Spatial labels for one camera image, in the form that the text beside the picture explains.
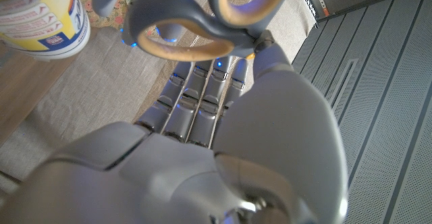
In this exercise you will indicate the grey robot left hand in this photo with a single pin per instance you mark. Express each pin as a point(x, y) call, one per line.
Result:
point(104, 1)

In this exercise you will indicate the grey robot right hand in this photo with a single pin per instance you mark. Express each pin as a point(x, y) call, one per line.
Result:
point(168, 170)

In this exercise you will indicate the grey scissors with tan grips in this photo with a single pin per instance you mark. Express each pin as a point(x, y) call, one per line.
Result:
point(189, 6)

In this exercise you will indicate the floral patterned cloth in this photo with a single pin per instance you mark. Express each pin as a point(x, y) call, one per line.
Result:
point(119, 20)

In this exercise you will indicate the white yellow wipes canister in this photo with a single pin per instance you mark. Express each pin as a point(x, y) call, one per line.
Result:
point(40, 25)

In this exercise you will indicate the beige striped curtain backdrop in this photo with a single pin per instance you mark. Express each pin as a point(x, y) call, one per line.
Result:
point(101, 82)

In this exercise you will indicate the perforated metal rail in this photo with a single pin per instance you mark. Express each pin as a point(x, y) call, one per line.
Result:
point(320, 1)

